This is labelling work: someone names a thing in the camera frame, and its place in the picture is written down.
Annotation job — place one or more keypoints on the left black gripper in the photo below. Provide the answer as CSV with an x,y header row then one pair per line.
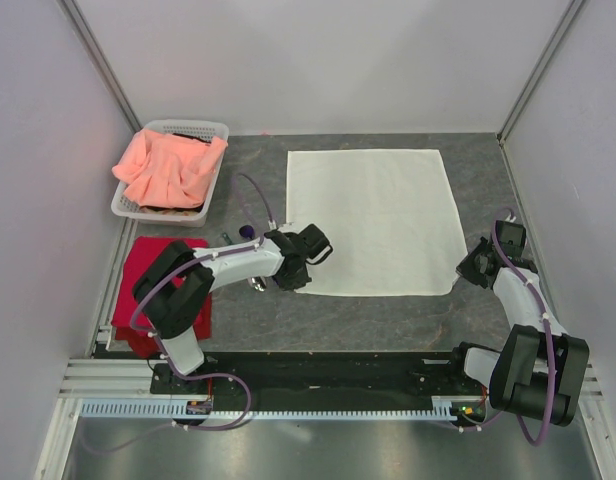
x,y
290,284

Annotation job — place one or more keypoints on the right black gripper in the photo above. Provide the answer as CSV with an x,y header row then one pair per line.
x,y
465,268

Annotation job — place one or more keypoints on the white cloth napkin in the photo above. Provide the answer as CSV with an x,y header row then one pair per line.
x,y
389,214

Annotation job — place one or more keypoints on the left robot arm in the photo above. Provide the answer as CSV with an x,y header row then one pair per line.
x,y
172,291

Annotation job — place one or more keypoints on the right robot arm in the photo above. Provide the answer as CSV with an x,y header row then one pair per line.
x,y
539,372

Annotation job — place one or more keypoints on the salmon pink cloth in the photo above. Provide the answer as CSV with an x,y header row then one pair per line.
x,y
167,170

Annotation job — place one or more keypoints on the white plastic basket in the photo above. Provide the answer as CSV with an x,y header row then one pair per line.
x,y
201,129

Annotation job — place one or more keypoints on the green handled metal spoon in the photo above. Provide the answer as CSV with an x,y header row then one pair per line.
x,y
256,283

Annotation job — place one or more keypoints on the purple handled spoon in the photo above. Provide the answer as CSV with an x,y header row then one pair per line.
x,y
247,232

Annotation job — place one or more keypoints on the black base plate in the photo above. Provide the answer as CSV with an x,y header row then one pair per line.
x,y
415,374

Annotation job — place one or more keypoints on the slotted cable duct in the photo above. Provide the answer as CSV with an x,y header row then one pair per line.
x,y
441,410

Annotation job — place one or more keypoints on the right aluminium frame post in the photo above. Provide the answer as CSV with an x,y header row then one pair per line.
x,y
541,66

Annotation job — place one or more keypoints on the aluminium frame post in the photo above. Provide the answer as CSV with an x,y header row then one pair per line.
x,y
541,66
87,38

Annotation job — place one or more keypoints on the left aluminium frame post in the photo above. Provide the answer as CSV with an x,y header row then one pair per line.
x,y
87,38

